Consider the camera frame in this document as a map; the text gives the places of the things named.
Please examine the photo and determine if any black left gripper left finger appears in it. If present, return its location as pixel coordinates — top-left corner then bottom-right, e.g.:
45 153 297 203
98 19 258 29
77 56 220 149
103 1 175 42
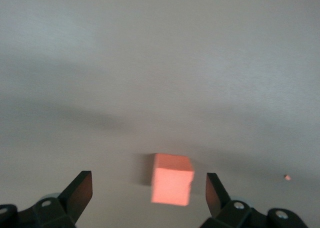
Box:
0 170 94 228

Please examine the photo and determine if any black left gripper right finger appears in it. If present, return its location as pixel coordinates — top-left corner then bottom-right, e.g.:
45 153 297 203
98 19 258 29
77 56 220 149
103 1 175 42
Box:
201 172 310 228

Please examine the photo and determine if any orange foam block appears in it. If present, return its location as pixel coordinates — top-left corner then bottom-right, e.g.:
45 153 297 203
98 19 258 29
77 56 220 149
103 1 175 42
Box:
150 153 196 207

